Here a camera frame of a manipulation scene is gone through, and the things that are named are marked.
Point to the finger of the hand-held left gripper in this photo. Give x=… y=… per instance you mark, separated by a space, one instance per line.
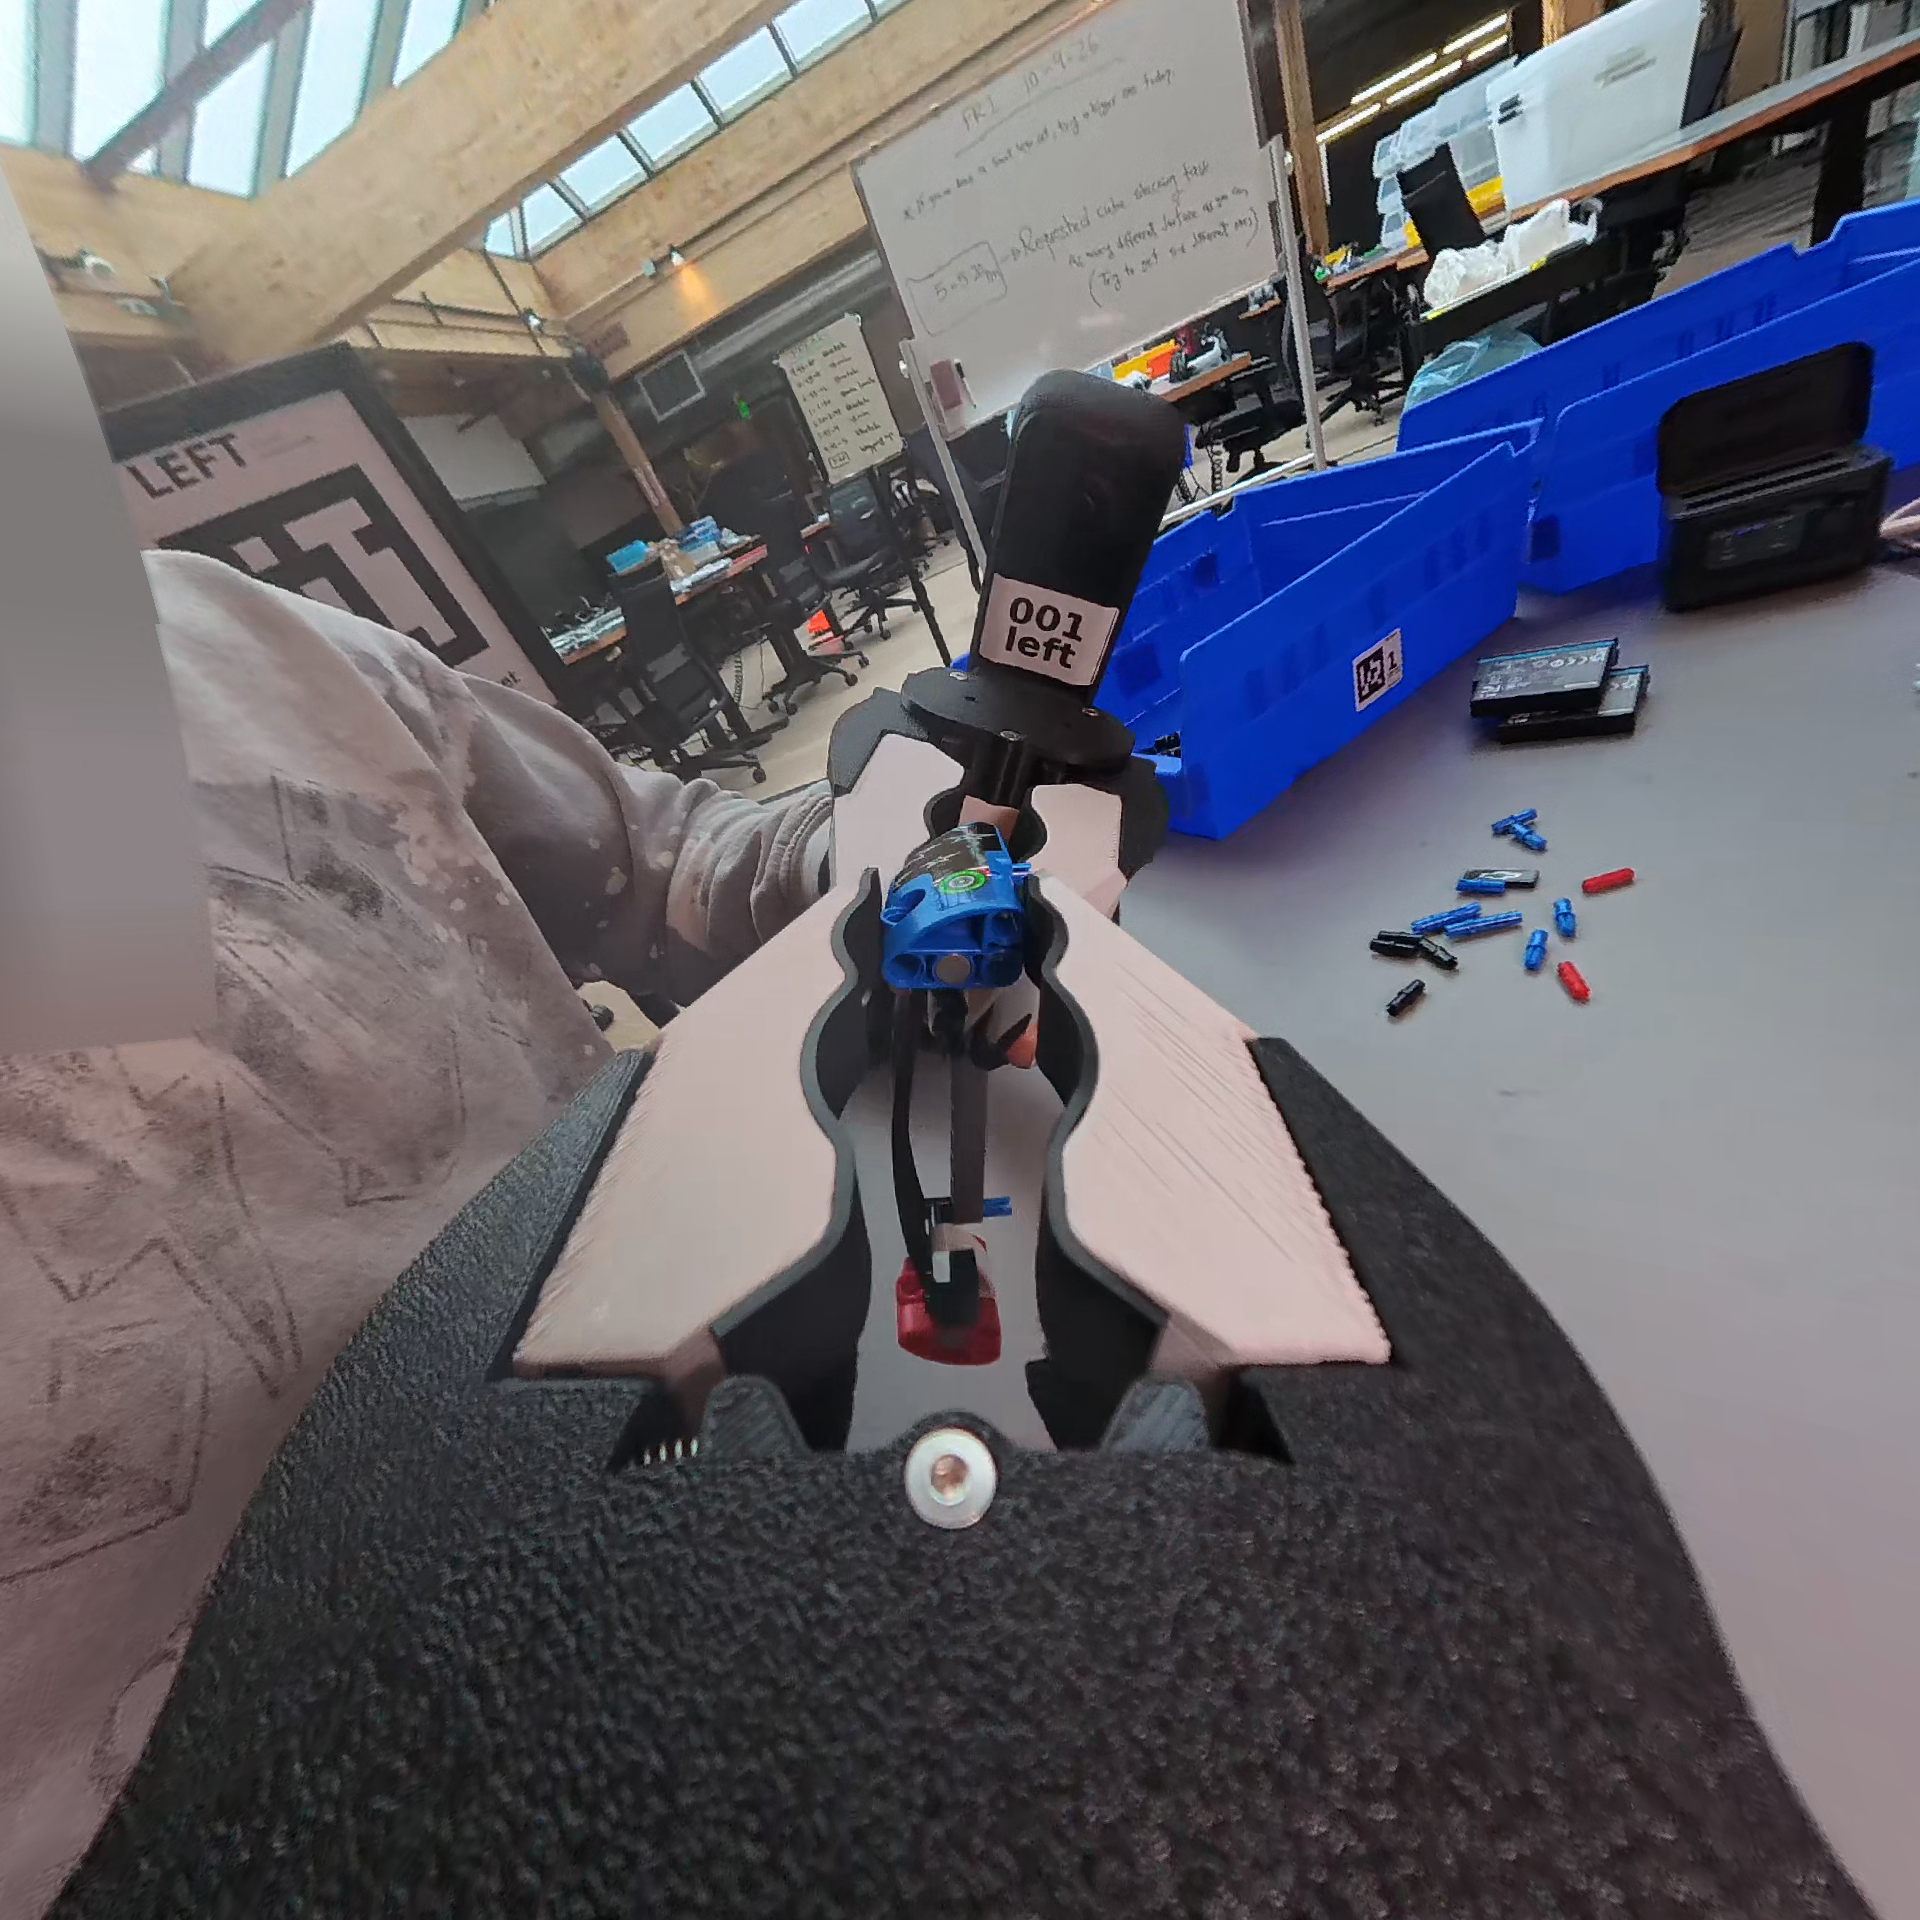
x=906 y=803
x=1082 y=847

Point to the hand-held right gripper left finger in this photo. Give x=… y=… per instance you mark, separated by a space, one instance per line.
x=705 y=1170

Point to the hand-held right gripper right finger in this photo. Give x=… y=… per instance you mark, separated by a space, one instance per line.
x=1215 y=1184

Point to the toy brick car assembly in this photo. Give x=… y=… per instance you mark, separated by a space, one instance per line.
x=945 y=914

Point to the person's left forearm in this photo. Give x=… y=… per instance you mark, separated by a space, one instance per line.
x=449 y=780

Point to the grey desk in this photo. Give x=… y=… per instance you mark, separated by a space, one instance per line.
x=1725 y=1200

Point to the black office chair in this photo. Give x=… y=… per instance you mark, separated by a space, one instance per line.
x=675 y=674
x=1365 y=330
x=871 y=541

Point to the blue bin with marker sticker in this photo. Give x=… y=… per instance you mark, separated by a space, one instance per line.
x=1289 y=643

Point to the small whiteboard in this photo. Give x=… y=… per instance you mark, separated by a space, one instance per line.
x=841 y=397

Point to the large wheeled whiteboard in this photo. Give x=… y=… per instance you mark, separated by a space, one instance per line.
x=1082 y=196

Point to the teal plastic bag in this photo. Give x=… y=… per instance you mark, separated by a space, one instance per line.
x=1471 y=366

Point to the small blue black toy pins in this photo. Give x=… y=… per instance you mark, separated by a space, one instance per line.
x=1502 y=879

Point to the white plastic bag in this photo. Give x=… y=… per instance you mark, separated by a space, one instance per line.
x=1502 y=254

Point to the black flat battery pack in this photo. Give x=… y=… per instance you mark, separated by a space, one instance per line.
x=1544 y=674
x=1614 y=720

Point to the blue plastic bin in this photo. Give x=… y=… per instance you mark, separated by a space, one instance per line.
x=1769 y=283
x=1605 y=450

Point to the skylight window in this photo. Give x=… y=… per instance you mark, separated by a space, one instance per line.
x=121 y=74
x=601 y=170

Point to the printed marker board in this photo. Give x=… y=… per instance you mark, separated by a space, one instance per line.
x=375 y=496

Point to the translucent storage tote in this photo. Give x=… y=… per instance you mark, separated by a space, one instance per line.
x=1589 y=103

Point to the black equipment case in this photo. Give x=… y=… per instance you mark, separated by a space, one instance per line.
x=1769 y=523

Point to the long wooden table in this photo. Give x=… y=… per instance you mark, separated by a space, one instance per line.
x=1784 y=101

